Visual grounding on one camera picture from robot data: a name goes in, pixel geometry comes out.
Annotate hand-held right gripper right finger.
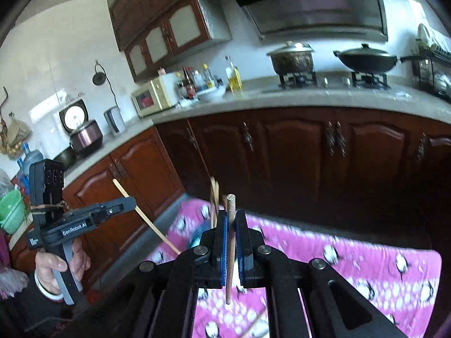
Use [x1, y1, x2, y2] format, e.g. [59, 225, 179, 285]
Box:
[235, 210, 409, 338]

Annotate brown base cabinets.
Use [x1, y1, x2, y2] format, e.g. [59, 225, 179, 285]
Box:
[10, 107, 451, 286]

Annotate green plastic basket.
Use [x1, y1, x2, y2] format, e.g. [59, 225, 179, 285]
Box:
[0, 188, 29, 235]

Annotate blue water jug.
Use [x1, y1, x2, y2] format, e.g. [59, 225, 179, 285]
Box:
[17, 143, 45, 191]

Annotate person's left forearm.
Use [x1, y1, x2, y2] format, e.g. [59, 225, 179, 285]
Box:
[10, 275, 74, 335]

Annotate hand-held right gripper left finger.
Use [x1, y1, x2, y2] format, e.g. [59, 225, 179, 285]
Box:
[123, 210, 231, 338]

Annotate hanging plastic bag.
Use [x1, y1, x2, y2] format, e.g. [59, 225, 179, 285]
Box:
[0, 113, 30, 155]

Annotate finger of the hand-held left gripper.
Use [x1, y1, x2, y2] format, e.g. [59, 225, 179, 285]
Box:
[92, 197, 137, 224]

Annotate person's left hand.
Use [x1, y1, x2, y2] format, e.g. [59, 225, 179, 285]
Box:
[35, 241, 91, 294]

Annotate white floral utensil holder cup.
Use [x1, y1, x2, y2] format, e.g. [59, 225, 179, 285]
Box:
[188, 229, 207, 250]

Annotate brown wall cabinet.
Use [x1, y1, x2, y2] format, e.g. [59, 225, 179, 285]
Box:
[107, 0, 233, 83]

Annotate brown wooden chopstick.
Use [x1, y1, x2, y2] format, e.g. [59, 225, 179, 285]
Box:
[113, 178, 181, 255]
[225, 194, 236, 305]

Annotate cream microwave oven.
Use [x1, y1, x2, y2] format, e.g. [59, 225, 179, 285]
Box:
[131, 74, 180, 118]

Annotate pink penguin tablecloth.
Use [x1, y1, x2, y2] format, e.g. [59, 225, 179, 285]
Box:
[144, 199, 443, 338]

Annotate white cloth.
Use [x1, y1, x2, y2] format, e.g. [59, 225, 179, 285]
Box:
[417, 23, 451, 53]

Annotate black pan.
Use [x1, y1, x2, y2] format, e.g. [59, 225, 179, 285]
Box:
[53, 146, 76, 170]

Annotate steel range hood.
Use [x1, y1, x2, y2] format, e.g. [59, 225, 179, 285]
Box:
[218, 0, 388, 41]

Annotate black wok with lid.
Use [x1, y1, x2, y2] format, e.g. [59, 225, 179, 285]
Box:
[333, 43, 421, 73]

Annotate white bowl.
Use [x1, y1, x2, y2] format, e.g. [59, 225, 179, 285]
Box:
[197, 86, 226, 102]

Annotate dark sauce bottle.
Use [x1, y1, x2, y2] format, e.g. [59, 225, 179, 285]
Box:
[182, 67, 196, 99]

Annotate black round wall fixture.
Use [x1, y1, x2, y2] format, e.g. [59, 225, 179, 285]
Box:
[92, 61, 118, 108]

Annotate steel cooking pot with lid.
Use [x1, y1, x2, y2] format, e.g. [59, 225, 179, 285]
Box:
[267, 41, 316, 75]

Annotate silver electric kettle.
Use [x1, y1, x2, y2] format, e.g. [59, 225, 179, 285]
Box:
[104, 106, 126, 134]

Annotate gas stove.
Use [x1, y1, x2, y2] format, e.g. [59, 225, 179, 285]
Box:
[262, 71, 392, 94]

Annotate rice cooker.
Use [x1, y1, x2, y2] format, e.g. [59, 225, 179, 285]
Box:
[59, 99, 103, 155]

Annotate black wire dish rack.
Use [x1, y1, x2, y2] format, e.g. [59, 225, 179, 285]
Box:
[410, 47, 451, 101]

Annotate yellow oil bottle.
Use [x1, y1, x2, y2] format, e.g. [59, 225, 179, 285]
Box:
[225, 55, 243, 92]

